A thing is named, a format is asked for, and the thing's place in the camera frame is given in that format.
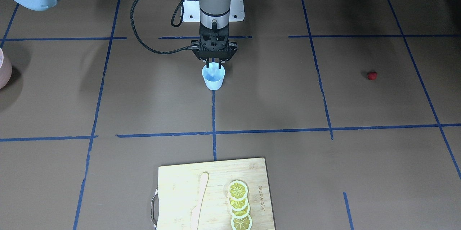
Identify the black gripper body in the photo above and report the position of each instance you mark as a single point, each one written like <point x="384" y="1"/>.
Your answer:
<point x="209" y="63"/>

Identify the light blue plastic cup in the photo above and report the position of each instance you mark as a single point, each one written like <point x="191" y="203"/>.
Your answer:
<point x="213" y="77"/>

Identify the pink bowl of ice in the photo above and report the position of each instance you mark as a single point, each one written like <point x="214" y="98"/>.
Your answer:
<point x="6" y="69"/>

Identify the wooden cutting board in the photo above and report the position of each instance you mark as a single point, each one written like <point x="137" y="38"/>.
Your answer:
<point x="195" y="197"/>

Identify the lemon slice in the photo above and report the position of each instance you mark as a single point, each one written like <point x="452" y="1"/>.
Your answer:
<point x="237" y="190"/>
<point x="243" y="223"/>
<point x="238" y="205"/>
<point x="240" y="213"/>

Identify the red strawberry on table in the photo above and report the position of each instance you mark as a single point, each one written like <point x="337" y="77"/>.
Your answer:
<point x="372" y="75"/>

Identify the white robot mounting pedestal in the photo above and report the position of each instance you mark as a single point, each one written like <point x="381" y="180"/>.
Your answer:
<point x="235" y="8"/>

